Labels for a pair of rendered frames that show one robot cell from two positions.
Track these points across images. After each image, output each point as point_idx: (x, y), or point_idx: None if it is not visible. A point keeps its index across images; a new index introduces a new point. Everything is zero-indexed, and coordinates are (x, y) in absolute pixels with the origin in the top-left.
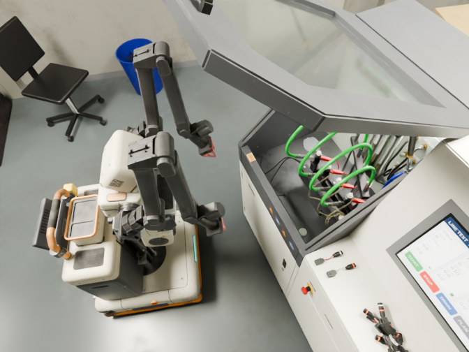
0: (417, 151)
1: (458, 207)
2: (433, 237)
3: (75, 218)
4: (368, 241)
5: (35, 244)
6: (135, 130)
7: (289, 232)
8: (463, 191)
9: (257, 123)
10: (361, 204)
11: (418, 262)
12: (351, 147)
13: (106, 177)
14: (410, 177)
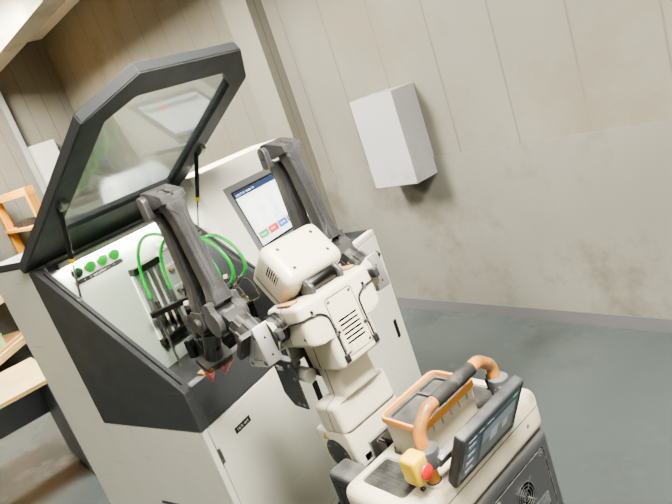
0: (170, 256)
1: (227, 187)
2: (246, 211)
3: (441, 406)
4: None
5: (514, 375)
6: (243, 316)
7: None
8: (218, 181)
9: (153, 364)
10: (234, 257)
11: (264, 230)
12: None
13: (325, 237)
14: (210, 209)
